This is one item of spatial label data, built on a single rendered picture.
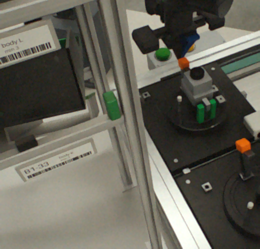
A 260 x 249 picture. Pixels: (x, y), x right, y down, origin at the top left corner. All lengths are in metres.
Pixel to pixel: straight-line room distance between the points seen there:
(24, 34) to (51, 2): 0.03
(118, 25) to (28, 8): 0.08
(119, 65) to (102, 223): 0.55
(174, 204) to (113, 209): 0.17
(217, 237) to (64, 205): 0.37
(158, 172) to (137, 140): 0.33
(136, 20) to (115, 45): 0.96
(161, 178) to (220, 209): 0.14
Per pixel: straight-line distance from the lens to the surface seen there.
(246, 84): 1.00
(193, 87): 0.75
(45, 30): 0.31
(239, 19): 2.73
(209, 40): 1.05
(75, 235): 0.86
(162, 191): 0.75
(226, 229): 0.71
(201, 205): 0.73
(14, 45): 0.32
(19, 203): 0.93
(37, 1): 0.31
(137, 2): 2.92
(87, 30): 0.55
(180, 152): 0.79
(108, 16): 0.32
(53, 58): 0.42
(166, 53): 0.99
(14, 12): 0.31
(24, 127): 0.70
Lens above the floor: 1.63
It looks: 52 degrees down
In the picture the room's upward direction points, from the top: 6 degrees counter-clockwise
